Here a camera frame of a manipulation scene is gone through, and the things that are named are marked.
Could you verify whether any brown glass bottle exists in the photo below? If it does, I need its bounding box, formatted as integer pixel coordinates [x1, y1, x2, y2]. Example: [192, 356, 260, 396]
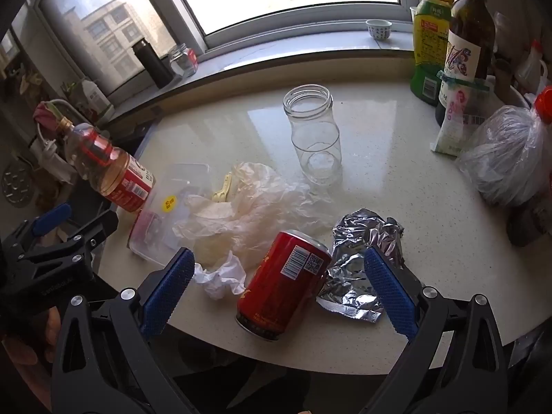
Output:
[435, 0, 496, 128]

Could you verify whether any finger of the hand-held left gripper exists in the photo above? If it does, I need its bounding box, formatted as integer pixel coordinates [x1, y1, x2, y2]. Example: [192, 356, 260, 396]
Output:
[17, 212, 120, 269]
[0, 204, 73, 260]

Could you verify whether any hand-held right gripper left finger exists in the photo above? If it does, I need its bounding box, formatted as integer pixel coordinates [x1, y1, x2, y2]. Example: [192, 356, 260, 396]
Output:
[51, 248, 203, 414]

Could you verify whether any brown cardboard roll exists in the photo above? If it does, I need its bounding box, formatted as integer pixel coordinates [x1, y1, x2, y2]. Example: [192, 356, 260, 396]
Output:
[494, 58, 515, 96]

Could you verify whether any small white teacup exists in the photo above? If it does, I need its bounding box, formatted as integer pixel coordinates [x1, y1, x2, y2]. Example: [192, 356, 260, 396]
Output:
[366, 19, 393, 41]

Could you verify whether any crumpled silver foil wrapper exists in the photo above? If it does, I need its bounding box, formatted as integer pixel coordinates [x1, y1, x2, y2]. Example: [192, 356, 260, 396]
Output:
[317, 208, 406, 324]

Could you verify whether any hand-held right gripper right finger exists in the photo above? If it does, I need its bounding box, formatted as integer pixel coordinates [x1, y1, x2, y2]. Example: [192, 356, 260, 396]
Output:
[364, 248, 510, 414]

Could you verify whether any black thermos flask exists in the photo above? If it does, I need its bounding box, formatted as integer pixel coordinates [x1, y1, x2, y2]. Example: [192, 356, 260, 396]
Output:
[131, 38, 173, 89]

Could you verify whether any small glass jar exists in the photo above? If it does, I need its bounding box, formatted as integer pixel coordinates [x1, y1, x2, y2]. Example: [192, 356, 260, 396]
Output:
[168, 43, 199, 78]

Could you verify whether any pink cloth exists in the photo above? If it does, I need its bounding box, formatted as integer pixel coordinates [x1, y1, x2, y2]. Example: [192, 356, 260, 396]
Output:
[33, 101, 65, 134]

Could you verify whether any red label plastic bottle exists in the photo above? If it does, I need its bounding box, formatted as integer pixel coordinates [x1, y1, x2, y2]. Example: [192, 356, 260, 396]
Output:
[58, 118, 156, 213]

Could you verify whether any plastic bag with dark contents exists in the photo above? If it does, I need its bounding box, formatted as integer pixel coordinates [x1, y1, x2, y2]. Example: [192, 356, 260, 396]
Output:
[455, 104, 552, 208]

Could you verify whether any empty clear glass jar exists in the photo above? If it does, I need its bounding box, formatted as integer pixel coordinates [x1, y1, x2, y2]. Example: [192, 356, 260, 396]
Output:
[282, 85, 343, 188]

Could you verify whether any white squeeze bottle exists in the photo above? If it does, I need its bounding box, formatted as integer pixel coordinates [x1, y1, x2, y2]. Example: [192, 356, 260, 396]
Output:
[515, 40, 548, 91]

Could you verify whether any green yellow plastic bottle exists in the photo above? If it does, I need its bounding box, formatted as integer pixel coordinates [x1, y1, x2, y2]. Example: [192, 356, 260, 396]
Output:
[409, 0, 455, 106]

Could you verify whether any crumpled white paper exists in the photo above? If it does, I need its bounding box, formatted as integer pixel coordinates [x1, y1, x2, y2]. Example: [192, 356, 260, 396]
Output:
[192, 252, 247, 300]

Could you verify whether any pale yellow plastic piece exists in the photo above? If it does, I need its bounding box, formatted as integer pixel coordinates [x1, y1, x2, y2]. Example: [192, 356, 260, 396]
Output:
[212, 172, 234, 203]

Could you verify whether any person's left hand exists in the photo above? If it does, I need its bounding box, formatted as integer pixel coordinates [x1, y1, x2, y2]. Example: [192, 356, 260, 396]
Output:
[0, 308, 62, 414]

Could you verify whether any clear plastic food container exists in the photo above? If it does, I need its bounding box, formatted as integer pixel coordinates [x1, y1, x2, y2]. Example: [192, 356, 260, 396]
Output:
[127, 163, 212, 266]

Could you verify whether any white pink packet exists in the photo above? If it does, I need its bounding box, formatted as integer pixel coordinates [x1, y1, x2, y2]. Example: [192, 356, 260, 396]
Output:
[431, 71, 492, 156]

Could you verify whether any red drink can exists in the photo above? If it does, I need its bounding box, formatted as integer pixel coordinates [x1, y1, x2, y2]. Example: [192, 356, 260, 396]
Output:
[235, 229, 333, 341]

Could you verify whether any round metal strainer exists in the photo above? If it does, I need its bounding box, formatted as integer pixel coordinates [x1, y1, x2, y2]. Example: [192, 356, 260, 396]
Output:
[2, 161, 35, 208]

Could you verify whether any crumpled clear plastic bag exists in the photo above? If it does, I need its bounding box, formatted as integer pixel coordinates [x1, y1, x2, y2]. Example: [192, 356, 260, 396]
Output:
[172, 161, 333, 268]

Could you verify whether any white plastic bottle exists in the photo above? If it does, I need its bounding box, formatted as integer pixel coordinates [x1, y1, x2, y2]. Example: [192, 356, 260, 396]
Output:
[80, 77, 114, 115]

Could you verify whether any red cap bottle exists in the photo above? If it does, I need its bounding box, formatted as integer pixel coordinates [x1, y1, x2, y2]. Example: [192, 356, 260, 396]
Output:
[532, 86, 552, 124]

